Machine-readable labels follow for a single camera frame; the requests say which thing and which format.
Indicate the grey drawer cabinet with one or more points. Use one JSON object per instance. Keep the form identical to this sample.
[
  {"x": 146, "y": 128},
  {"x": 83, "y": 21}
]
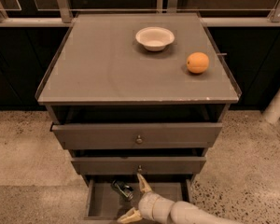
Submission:
[{"x": 102, "y": 75}]

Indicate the white paper bowl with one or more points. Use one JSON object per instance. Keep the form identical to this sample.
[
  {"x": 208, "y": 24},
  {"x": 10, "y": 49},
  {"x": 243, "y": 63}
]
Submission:
[{"x": 155, "y": 38}]

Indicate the grey drawer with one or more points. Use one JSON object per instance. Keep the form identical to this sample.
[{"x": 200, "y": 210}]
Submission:
[
  {"x": 128, "y": 166},
  {"x": 122, "y": 135},
  {"x": 105, "y": 206}
]

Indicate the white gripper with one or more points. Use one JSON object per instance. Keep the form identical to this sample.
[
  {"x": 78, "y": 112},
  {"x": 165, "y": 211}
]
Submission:
[{"x": 146, "y": 203}]

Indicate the top drawer brass knob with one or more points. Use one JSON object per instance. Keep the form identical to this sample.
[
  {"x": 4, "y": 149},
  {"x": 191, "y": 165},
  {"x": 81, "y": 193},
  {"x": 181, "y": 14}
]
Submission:
[{"x": 139, "y": 139}]

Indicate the orange fruit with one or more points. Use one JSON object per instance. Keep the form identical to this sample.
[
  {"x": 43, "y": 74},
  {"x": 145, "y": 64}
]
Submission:
[{"x": 197, "y": 62}]

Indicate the metal railing frame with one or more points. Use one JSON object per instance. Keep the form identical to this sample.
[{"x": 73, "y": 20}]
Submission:
[{"x": 210, "y": 13}]

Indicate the top grey drawer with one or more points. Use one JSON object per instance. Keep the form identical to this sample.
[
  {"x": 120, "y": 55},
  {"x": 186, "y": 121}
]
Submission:
[{"x": 122, "y": 135}]

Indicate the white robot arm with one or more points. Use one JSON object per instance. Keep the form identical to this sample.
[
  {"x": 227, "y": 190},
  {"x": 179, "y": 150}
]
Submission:
[{"x": 188, "y": 213}]

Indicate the middle grey drawer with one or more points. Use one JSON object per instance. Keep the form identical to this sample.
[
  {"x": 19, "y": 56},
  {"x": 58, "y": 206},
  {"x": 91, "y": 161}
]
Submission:
[{"x": 128, "y": 166}]

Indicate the crushed green can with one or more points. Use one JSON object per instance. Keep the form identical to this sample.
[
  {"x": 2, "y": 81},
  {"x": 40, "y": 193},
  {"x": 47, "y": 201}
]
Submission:
[{"x": 123, "y": 189}]

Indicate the bottom grey drawer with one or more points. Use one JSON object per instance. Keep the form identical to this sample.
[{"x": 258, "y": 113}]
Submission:
[{"x": 105, "y": 206}]

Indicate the middle drawer brass knob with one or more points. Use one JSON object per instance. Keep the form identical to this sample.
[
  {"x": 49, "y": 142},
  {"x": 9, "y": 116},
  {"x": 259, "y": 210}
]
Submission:
[{"x": 140, "y": 169}]

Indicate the drawer brass knob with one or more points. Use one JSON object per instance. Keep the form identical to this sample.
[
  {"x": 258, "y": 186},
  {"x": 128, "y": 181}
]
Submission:
[
  {"x": 140, "y": 169},
  {"x": 139, "y": 139}
]

